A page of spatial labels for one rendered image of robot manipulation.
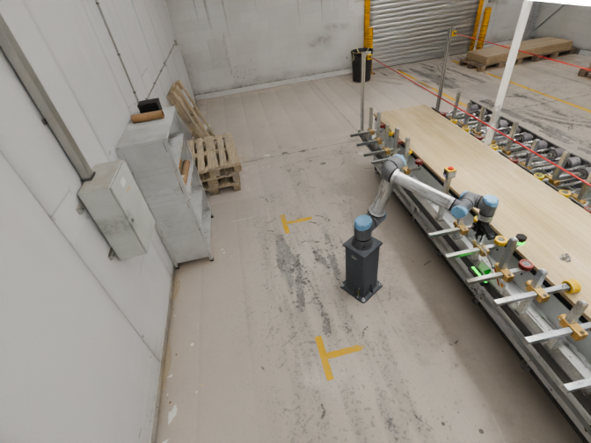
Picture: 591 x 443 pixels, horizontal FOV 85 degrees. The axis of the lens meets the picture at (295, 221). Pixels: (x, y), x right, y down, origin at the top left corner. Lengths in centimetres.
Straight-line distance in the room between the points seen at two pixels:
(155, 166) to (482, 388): 327
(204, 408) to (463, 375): 204
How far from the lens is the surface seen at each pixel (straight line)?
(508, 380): 317
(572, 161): 414
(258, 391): 293
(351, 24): 988
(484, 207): 239
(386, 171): 240
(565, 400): 306
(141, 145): 319
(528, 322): 260
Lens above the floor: 264
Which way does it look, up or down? 39 degrees down
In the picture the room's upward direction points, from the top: 8 degrees counter-clockwise
